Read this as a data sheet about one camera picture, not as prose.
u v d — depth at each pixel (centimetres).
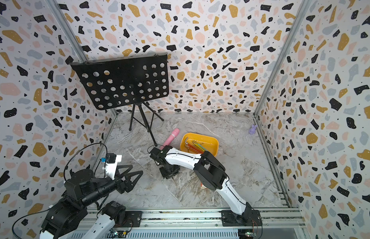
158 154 68
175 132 106
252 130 107
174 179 88
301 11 72
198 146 100
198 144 102
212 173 54
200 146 100
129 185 54
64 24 75
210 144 101
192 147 100
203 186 83
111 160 52
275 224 73
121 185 52
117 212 64
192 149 100
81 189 43
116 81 71
